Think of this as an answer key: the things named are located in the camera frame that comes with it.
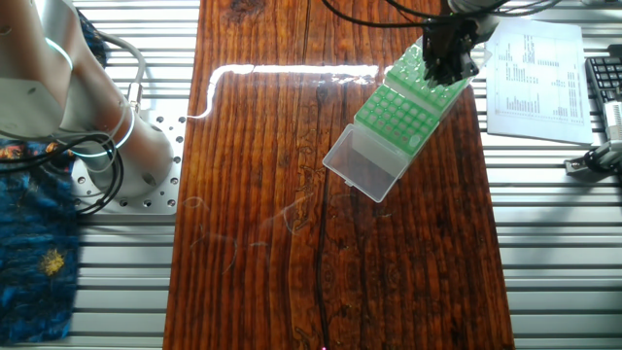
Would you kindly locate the white grey box device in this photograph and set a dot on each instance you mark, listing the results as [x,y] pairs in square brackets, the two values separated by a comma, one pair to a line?
[614,121]

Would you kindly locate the black computer keyboard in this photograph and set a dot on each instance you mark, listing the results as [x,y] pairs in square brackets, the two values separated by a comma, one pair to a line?
[605,73]

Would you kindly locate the clear box green tip rack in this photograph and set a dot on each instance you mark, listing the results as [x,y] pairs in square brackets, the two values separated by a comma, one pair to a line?
[362,163]
[448,104]

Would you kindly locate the blue painted cloth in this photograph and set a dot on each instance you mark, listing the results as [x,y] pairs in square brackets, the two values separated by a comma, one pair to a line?
[34,272]

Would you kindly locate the brown wooden board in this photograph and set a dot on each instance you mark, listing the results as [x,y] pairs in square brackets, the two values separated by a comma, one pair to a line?
[272,291]

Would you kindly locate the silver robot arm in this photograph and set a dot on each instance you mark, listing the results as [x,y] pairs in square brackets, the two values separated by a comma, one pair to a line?
[44,82]

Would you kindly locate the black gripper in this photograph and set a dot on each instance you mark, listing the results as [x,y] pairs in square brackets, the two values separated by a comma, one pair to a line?
[449,39]

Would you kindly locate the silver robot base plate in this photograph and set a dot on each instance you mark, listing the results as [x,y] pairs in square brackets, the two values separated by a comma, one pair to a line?
[167,194]

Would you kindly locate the small grey mounted device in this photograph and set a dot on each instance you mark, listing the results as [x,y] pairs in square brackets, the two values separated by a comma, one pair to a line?
[583,167]

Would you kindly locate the white printed paper sheet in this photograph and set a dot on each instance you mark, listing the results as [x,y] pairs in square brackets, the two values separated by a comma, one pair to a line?
[568,112]

